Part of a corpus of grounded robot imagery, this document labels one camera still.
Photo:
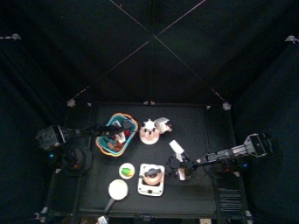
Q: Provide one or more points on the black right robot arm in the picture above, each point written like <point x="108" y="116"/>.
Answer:
<point x="233" y="151"/>

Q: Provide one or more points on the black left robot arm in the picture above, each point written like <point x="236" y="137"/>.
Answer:
<point x="57" y="136"/>

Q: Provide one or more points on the printed label sticker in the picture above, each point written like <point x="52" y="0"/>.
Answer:
<point x="229" y="201"/>

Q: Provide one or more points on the grey frame corner bracket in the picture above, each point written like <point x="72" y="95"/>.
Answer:
<point x="15" y="37"/>
<point x="291" y="38"/>

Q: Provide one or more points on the white toy appliance dark parts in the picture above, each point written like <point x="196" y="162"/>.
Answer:
<point x="163" y="124"/>

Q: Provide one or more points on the orange toy food piece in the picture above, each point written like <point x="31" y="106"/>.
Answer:
<point x="112" y="145"/>

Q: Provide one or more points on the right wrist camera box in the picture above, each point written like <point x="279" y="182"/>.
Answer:
<point x="179" y="165"/>

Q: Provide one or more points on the white cloth clip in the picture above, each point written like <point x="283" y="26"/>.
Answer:
<point x="71" y="102"/>
<point x="225" y="106"/>

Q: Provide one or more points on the small white plate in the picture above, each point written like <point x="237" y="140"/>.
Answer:
<point x="121" y="165"/>

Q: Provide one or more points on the white toy frying pan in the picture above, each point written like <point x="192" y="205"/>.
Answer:
<point x="117" y="189"/>

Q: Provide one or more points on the red toy apple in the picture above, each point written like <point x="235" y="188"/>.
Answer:
<point x="127" y="135"/>

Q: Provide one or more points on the yellow toy corn green husk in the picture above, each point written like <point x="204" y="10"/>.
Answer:
<point x="127" y="172"/>

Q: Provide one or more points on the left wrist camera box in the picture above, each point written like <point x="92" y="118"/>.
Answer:
<point x="127" y="124"/>

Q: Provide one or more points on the pink white spiky toy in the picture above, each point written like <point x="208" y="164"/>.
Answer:
<point x="149" y="133"/>

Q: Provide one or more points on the white rectangular toy block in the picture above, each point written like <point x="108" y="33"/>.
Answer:
<point x="176" y="146"/>

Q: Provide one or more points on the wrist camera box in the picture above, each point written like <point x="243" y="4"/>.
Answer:
<point x="179" y="165"/>
<point x="127" y="124"/>

